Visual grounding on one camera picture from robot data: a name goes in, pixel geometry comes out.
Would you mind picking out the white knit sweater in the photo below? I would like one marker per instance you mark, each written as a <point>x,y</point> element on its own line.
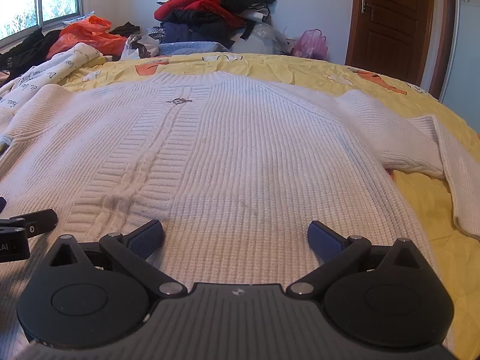
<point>243,150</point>

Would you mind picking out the white script-printed blanket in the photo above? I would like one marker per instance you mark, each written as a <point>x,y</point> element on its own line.
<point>56,68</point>

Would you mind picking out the dark brown garment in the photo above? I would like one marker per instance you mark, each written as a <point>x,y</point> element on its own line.
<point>125,30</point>

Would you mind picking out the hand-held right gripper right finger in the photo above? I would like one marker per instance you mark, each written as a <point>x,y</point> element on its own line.
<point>324,240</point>

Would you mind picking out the grey plastic bag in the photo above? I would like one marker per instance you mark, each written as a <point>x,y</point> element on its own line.
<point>262,39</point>

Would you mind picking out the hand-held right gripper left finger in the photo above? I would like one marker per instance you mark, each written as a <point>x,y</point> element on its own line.
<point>148,239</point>

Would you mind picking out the navy garment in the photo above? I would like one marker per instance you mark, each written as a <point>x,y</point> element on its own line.
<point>191,26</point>

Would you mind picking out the white plastic bag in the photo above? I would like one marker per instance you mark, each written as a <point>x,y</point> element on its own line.
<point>138,47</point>

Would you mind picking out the brown wooden door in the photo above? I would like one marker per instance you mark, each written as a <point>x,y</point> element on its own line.
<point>393,22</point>

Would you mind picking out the pink plastic bag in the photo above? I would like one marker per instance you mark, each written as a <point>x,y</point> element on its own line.
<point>309,45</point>

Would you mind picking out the orange plastic bag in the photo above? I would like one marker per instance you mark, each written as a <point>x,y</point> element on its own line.
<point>86,34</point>

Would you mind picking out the red garment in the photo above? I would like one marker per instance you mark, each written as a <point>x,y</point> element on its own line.
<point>195,2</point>

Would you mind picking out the light blue blanket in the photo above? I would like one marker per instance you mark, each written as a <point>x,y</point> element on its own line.
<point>191,48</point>

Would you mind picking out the black garment by window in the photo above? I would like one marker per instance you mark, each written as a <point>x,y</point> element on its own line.
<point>30,49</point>

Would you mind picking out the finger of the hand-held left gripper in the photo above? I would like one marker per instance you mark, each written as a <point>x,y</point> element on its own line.
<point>35,222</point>
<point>2,204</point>

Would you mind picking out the yellow printed bedspread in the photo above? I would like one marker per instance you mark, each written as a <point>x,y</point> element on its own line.
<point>300,68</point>

